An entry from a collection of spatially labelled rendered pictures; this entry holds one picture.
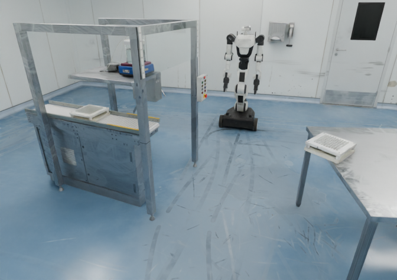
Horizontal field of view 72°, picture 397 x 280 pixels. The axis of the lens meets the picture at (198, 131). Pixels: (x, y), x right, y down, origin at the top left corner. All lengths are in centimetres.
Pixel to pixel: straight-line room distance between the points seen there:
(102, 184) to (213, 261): 131
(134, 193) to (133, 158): 39
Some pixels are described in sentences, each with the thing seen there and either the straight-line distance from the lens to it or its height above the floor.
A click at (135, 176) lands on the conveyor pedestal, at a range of 254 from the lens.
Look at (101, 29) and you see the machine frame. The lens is 209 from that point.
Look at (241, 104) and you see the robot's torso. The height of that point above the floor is 35.
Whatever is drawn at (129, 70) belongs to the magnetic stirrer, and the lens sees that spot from 218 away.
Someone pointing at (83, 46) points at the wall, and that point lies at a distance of 703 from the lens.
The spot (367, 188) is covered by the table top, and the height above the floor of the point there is 82.
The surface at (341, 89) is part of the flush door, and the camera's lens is 591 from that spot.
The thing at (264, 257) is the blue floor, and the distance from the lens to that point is 235.
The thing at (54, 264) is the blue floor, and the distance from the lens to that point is 250.
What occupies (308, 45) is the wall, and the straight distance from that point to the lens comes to 565.
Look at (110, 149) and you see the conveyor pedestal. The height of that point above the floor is 58.
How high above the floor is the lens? 175
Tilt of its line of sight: 25 degrees down
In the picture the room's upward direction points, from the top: straight up
